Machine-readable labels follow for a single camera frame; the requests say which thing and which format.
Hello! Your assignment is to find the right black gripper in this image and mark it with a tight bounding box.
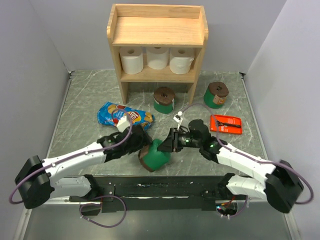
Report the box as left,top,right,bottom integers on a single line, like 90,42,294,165
157,127,202,152

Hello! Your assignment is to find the green roll front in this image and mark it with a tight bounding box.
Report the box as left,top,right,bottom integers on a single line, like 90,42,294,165
138,138,171,172

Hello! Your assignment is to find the green roll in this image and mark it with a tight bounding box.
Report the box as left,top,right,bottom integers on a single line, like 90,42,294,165
203,81,229,109
138,138,171,172
153,87,176,114

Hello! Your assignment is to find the white paper roll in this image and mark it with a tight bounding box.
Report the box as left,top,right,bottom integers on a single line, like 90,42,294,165
169,47,195,75
119,46,144,75
146,46,169,70

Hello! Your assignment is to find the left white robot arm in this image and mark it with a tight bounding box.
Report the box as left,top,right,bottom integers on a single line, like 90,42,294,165
14,125,152,209

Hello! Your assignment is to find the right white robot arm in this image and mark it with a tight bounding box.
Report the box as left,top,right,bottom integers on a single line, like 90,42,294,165
157,119,304,213

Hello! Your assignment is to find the wooden two-tier shelf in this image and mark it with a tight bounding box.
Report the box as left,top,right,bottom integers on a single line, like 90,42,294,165
106,3,209,104

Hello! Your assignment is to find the blue Lays chip bag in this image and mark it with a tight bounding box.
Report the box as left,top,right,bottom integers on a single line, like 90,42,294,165
97,101,155,130

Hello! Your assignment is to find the green wrapped roll middle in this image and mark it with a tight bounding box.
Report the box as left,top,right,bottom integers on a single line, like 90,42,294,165
153,87,176,114

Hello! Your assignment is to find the orange razor package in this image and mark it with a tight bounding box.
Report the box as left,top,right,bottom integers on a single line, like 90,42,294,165
210,114,243,135

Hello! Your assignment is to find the green wrapped roll right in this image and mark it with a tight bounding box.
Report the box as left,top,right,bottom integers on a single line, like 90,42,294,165
203,81,229,109

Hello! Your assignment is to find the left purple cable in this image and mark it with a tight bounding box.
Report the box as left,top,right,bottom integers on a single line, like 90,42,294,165
9,107,133,205

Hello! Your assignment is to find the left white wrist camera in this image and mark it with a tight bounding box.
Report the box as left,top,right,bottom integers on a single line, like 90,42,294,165
116,115,131,133

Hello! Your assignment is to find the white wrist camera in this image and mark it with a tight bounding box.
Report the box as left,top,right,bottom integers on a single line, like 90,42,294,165
116,115,131,133
173,111,183,130

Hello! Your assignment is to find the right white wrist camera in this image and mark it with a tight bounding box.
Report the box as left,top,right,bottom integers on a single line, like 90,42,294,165
173,111,183,130

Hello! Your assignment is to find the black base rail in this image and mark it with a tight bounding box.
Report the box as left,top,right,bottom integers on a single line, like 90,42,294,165
68,174,258,213

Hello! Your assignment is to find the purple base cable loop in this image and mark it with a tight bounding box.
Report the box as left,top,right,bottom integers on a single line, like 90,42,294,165
79,194,127,228

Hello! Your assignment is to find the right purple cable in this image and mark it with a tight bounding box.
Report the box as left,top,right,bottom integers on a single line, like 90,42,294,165
179,103,314,218

